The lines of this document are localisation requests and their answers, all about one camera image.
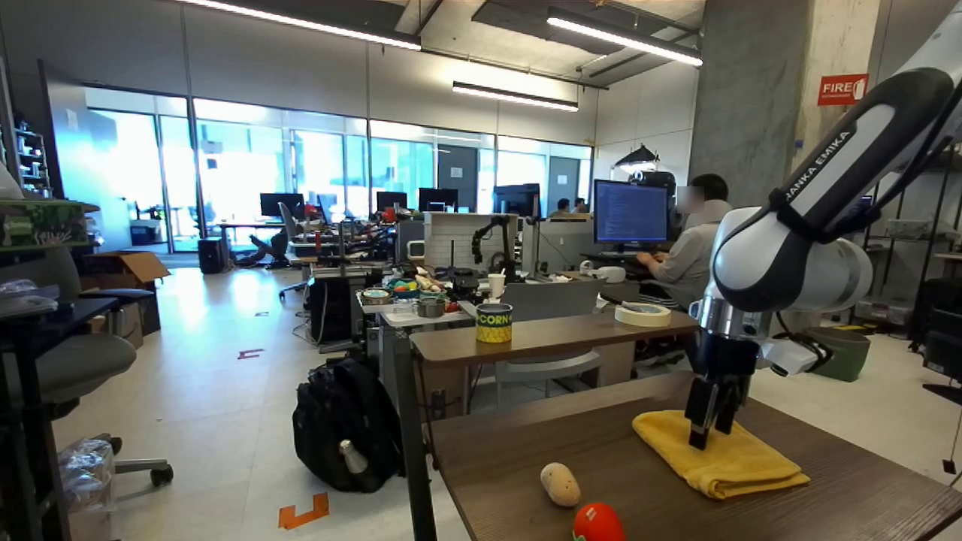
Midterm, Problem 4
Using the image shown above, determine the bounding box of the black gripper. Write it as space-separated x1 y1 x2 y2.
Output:
687 330 757 451

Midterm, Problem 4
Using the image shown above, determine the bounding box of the yellow cloth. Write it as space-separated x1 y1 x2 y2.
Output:
631 408 810 502

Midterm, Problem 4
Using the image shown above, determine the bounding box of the red tomato toy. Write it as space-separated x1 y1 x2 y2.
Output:
570 502 628 541

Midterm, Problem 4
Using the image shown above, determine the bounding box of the beige potato toy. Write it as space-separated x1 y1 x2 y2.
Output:
540 464 579 509

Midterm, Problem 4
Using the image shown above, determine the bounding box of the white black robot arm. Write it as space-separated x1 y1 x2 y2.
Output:
687 2 962 449

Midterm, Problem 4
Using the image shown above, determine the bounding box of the white tape roll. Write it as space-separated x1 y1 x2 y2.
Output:
613 301 670 329

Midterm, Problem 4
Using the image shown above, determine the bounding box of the seated person grey hoodie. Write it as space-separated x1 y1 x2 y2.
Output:
638 176 732 308

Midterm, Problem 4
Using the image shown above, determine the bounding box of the green storage bin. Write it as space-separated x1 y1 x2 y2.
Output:
814 329 868 382

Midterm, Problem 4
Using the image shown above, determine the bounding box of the grey plastic chair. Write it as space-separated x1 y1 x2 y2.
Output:
459 276 608 415

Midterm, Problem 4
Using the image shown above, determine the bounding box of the computer monitor blue screen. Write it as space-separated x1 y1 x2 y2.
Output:
596 181 670 247

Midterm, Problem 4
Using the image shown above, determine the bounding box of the green yellow canister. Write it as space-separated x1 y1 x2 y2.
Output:
474 304 515 345

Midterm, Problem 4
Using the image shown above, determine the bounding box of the black metal shelf rack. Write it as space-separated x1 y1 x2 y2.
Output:
854 139 962 349

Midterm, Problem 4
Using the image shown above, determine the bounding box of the black backpack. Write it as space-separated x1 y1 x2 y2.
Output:
291 354 402 493

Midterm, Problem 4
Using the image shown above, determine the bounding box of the cardboard box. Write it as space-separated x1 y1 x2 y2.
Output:
80 250 169 338

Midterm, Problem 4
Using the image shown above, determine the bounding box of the grey office chair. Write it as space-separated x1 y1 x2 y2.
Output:
0 244 178 493

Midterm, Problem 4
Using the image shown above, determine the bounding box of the red wall sign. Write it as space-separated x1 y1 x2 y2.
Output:
817 72 868 107

